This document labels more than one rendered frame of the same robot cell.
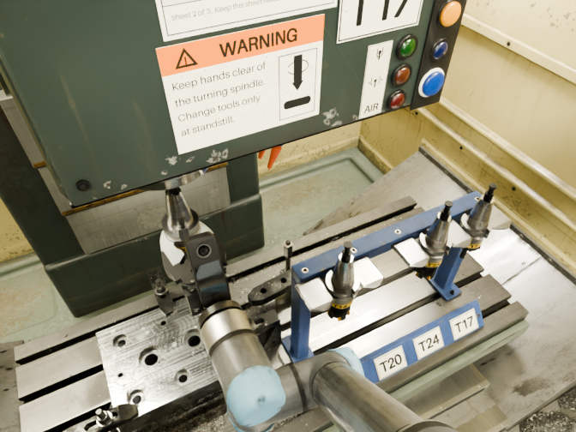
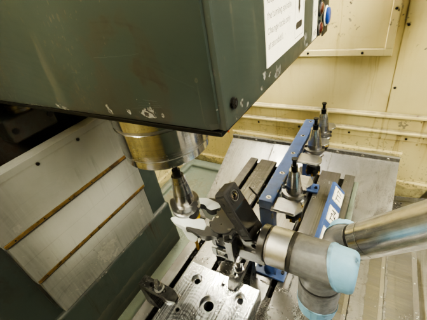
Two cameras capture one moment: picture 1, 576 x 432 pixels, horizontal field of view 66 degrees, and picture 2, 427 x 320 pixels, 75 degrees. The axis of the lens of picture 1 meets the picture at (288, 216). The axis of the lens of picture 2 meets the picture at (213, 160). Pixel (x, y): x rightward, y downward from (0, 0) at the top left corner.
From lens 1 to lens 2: 0.37 m
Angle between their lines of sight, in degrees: 24
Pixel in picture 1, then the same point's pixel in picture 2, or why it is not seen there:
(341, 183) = (196, 180)
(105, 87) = not seen: outside the picture
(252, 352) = (317, 240)
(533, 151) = (300, 101)
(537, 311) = not seen: hidden behind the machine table
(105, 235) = (77, 284)
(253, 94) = (288, 14)
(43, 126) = (218, 32)
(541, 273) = (338, 160)
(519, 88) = not seen: hidden behind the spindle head
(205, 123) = (275, 37)
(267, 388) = (352, 251)
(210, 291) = (250, 225)
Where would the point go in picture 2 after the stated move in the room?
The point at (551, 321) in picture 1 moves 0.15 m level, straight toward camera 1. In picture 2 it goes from (360, 178) to (366, 200)
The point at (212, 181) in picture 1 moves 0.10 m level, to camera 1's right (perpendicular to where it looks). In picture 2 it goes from (138, 202) to (161, 191)
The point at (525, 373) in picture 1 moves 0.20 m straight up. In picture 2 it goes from (370, 211) to (379, 176)
